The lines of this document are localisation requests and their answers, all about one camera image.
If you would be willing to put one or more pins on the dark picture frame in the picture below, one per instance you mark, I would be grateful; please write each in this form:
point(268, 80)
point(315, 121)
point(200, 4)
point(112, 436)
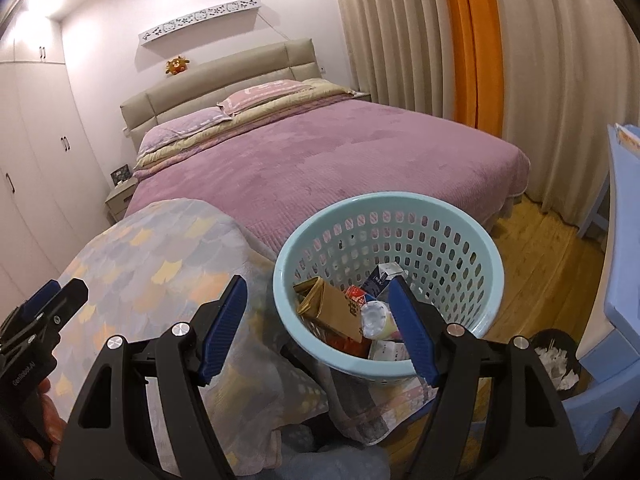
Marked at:
point(120, 174)

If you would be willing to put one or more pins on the beige padded headboard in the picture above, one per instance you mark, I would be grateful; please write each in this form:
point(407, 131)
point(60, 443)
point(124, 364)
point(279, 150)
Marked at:
point(210, 80)

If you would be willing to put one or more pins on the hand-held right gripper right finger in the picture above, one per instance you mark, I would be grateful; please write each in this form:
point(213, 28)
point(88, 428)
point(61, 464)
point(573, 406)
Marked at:
point(415, 332)

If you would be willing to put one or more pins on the orange curtain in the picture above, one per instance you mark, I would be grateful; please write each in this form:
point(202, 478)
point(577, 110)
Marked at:
point(472, 45)

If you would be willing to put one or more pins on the white wardrobe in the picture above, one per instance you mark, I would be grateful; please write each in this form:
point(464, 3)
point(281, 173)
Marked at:
point(40, 160)

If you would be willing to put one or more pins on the black mesh waste bin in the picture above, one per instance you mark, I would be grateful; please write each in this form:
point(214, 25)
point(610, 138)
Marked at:
point(570, 355)

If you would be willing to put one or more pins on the red packet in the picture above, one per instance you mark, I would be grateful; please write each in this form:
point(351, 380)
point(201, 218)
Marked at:
point(356, 296)

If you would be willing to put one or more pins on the beige nightstand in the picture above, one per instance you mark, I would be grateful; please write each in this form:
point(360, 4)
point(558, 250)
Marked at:
point(120, 202)
point(361, 95)

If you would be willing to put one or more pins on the book with orange edge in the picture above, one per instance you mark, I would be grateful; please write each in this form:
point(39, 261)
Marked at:
point(629, 136)

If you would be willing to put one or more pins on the person's left hand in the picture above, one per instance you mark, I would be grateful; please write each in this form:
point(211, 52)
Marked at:
point(47, 420)

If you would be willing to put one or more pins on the light blue perforated plastic basket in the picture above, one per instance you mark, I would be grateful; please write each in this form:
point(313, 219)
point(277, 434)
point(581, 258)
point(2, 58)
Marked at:
point(450, 240)

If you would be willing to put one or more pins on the pastel patterned blanket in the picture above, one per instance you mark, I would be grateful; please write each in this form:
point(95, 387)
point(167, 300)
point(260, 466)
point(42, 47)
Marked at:
point(165, 270)

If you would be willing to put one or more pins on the brown cardboard box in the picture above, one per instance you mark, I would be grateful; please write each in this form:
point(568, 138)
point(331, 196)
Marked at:
point(330, 305)

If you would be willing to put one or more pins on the bed with purple cover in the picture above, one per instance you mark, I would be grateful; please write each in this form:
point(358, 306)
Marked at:
point(325, 160)

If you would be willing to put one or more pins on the pile of white tissues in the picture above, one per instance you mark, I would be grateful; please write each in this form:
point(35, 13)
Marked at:
point(555, 367)

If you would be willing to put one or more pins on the pink pillow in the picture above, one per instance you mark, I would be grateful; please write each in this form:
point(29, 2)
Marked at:
point(260, 96)

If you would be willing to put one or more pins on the beige pleated curtain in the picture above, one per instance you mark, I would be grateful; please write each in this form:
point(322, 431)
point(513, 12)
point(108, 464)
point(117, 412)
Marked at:
point(395, 30)
point(565, 85)

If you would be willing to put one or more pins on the light blue fuzzy cloth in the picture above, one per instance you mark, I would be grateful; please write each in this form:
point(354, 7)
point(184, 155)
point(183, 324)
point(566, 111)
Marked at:
point(340, 460)

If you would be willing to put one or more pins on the orange plush toy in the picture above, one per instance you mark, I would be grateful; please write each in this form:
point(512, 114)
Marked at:
point(177, 66)

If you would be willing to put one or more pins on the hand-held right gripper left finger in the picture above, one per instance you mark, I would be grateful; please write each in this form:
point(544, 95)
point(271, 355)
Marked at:
point(220, 332)

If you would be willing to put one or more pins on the blue white carton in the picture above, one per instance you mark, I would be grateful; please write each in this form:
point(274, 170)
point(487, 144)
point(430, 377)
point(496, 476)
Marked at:
point(381, 282)

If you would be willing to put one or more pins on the beige folded quilt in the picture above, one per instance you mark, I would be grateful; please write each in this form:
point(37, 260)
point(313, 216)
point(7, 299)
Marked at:
point(320, 87)

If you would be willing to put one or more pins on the white packet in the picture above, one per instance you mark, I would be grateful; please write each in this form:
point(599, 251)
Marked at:
point(390, 351)

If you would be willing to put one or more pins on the light blue desk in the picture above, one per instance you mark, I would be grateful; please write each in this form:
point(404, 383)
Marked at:
point(625, 260)

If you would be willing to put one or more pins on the purple pillow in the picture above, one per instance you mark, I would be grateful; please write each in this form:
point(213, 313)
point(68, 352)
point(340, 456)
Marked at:
point(185, 127)

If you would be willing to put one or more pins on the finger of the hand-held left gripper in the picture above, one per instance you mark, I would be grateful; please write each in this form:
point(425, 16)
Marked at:
point(67, 300)
point(40, 296)

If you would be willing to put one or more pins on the white patterned wall shelf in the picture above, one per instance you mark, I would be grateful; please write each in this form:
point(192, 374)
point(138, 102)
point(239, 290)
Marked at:
point(200, 19)

